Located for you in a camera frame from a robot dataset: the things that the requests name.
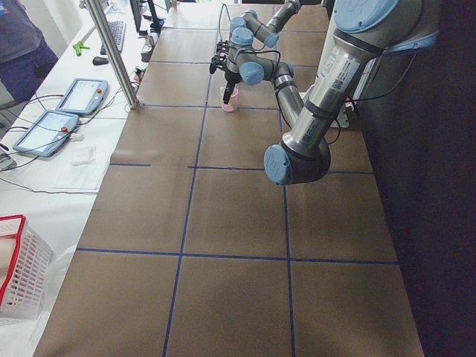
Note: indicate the teach pendant far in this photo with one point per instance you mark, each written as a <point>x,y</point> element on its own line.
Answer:
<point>83,96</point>

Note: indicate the black computer mouse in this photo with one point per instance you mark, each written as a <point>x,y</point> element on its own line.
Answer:
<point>100,61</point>

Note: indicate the crumpled white tissue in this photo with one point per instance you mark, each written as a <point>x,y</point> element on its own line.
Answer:
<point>83,155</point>

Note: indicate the person in blue clothes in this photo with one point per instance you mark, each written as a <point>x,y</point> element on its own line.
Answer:
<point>26,58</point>

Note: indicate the white red plastic basket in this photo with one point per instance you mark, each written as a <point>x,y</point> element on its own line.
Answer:
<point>23,282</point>

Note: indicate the black keyboard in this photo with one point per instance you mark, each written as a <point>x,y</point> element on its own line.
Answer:
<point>118,30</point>

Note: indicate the teach pendant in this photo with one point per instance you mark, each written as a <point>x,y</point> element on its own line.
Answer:
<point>47,134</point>
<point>83,96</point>

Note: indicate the green plastic clamp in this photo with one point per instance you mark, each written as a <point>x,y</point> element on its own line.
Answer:
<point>79,47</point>

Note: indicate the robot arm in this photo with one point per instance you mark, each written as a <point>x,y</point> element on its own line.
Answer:
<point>247,34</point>
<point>360,31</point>

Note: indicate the teach pendant near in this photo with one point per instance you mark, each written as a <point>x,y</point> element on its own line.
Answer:
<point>47,134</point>

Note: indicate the aluminium frame post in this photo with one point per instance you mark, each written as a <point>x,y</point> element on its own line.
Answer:
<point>99,19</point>

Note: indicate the pink mesh pen holder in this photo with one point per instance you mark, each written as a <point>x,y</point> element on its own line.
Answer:
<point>232,104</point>

